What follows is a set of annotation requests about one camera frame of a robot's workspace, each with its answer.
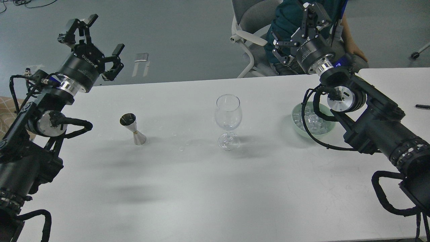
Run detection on grey white office chair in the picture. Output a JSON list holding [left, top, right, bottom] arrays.
[[230, 0, 352, 78]]

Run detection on person in teal sweater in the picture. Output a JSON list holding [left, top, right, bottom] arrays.
[[264, 0, 369, 76]]

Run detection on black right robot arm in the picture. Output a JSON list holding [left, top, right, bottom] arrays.
[[265, 0, 429, 238]]

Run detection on beige checkered sofa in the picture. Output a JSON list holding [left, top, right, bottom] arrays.
[[0, 96, 17, 140]]

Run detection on black chair caster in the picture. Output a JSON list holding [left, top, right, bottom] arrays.
[[410, 42, 430, 59]]

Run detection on black floor cables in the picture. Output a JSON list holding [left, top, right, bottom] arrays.
[[0, 0, 58, 14]]

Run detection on green bowl of ice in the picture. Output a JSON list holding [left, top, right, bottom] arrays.
[[291, 102, 336, 139]]

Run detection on clear wine glass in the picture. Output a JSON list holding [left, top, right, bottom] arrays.
[[214, 94, 243, 151]]

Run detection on black pen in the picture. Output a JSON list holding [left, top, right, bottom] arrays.
[[415, 104, 430, 110]]

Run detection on steel double jigger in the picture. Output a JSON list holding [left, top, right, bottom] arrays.
[[119, 113, 146, 146]]

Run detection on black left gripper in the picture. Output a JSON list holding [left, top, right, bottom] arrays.
[[56, 14, 125, 93]]

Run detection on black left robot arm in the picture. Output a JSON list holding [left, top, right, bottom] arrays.
[[0, 14, 124, 242]]

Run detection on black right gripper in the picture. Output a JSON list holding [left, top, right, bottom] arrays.
[[272, 2, 335, 75]]

